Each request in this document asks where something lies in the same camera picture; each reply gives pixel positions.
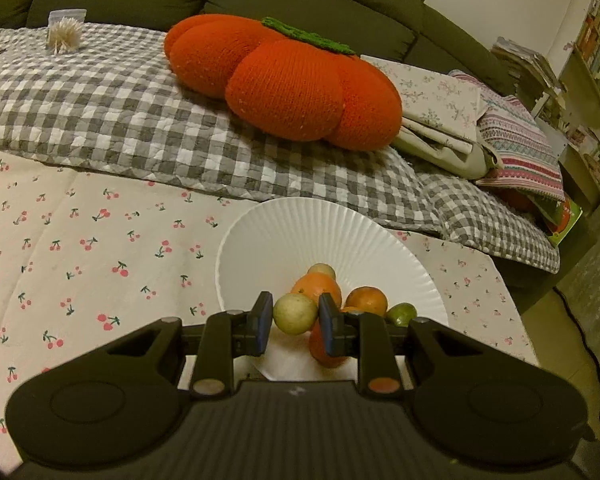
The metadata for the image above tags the striped patterned pillow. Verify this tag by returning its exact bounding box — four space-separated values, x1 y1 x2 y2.
449 70 567 202

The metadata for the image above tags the stack of papers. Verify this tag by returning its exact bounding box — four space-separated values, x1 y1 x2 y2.
490 36 567 92

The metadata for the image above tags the grey checkered blanket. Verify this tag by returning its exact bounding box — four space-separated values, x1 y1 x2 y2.
0 22 562 274

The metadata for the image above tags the green tomato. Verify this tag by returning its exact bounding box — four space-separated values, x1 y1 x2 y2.
385 302 418 328

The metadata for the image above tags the small tangerine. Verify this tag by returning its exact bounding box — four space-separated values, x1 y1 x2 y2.
344 286 389 317

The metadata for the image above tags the green and orange book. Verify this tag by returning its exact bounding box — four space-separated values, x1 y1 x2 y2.
532 194 584 247

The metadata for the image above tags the large orange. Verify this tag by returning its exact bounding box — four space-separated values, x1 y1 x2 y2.
290 272 343 312

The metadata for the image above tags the folded floral cloth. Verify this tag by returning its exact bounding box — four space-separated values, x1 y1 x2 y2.
360 54 505 181

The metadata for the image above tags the cherry print tablecloth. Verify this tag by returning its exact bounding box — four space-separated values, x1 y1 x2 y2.
0 147 539 461

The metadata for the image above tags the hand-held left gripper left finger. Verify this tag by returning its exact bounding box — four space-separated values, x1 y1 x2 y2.
100 291 274 398

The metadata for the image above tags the red tomato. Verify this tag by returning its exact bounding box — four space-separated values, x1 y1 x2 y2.
308 317 352 369

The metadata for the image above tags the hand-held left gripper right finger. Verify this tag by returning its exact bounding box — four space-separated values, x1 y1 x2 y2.
319 292 482 398

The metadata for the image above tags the bookshelf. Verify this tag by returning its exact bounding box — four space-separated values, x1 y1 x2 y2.
555 0 600 206

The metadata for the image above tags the grey patterned rug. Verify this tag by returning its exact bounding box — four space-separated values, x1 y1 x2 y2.
555 200 600 391

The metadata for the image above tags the orange pumpkin cushion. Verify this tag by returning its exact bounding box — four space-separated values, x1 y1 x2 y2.
163 15 404 152

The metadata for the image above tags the white ribbed plate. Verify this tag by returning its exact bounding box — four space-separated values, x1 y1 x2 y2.
215 198 450 385

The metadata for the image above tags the yellow-green round fruit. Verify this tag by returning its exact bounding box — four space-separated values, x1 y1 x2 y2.
307 262 337 282
272 293 320 336

